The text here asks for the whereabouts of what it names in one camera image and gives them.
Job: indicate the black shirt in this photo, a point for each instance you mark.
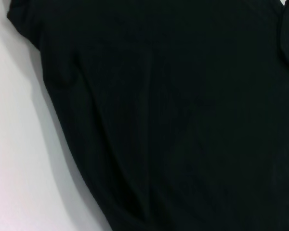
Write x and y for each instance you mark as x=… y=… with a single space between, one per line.
x=171 y=108

